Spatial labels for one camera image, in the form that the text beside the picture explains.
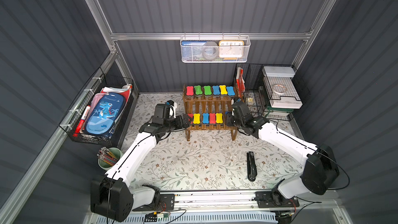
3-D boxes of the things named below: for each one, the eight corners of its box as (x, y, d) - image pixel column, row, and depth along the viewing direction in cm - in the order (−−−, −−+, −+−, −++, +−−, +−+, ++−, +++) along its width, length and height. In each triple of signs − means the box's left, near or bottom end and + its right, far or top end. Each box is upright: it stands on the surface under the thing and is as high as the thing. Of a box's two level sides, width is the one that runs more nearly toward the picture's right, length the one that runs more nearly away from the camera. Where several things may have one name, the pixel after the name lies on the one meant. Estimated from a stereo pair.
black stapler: (248, 180, 82) (250, 178, 78) (246, 154, 91) (248, 151, 87) (255, 181, 81) (258, 178, 78) (252, 155, 91) (254, 151, 87)
